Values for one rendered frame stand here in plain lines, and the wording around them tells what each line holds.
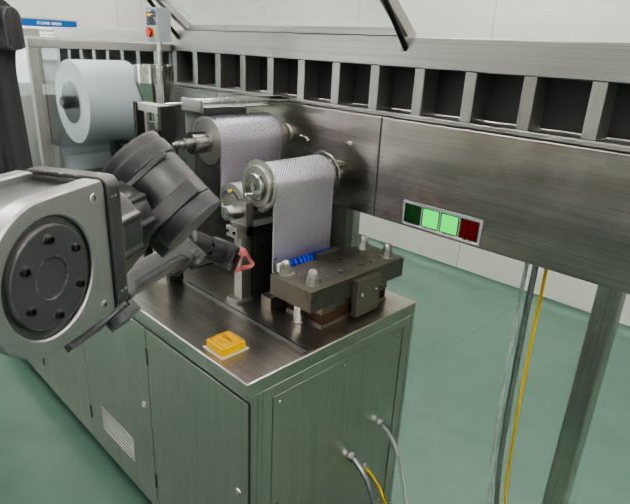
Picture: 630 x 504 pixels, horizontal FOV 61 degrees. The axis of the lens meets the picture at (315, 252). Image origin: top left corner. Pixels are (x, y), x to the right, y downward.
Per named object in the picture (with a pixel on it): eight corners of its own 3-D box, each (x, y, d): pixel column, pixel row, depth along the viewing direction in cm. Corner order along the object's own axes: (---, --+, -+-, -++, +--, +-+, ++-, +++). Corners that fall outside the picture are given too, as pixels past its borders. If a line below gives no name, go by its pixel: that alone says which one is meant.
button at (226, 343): (206, 347, 135) (205, 338, 134) (228, 337, 140) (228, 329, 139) (222, 358, 131) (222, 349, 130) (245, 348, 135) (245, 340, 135)
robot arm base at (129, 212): (37, 295, 50) (18, 167, 46) (93, 264, 57) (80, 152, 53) (119, 310, 48) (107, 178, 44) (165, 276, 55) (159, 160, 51)
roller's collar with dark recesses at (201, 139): (184, 152, 162) (183, 130, 159) (201, 150, 166) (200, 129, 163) (196, 155, 158) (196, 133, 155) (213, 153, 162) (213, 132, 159)
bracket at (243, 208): (225, 300, 160) (224, 201, 149) (242, 294, 165) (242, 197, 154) (235, 306, 157) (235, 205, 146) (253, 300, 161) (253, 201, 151)
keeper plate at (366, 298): (350, 315, 153) (353, 280, 149) (372, 305, 159) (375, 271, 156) (357, 318, 151) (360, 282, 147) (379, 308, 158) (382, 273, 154)
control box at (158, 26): (142, 40, 174) (140, 6, 170) (160, 41, 178) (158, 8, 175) (153, 41, 169) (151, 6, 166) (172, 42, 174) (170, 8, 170)
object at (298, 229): (271, 270, 154) (272, 208, 147) (328, 252, 170) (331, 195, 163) (272, 271, 154) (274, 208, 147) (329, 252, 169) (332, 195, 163)
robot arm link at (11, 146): (-57, 3, 90) (-3, 5, 88) (-29, 4, 95) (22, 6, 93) (-5, 240, 108) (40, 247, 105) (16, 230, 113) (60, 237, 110)
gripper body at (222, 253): (232, 271, 136) (210, 264, 130) (208, 259, 143) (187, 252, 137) (242, 247, 136) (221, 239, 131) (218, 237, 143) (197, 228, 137)
